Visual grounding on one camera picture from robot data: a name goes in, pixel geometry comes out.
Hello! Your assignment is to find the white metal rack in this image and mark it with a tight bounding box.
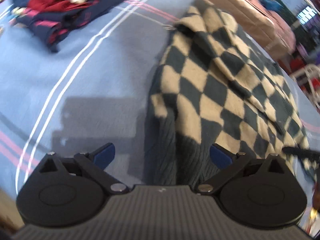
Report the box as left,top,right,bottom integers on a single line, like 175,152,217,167
290,64,319,86

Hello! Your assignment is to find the green cream checkered sweater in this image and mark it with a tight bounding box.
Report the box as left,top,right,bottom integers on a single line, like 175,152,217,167
148,0,309,186

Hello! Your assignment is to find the light blue striped bedsheet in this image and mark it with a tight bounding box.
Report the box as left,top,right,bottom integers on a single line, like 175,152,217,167
1,0,319,198

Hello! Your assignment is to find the navy red clothes pile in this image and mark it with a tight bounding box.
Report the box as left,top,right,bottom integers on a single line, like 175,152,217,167
12,0,125,53

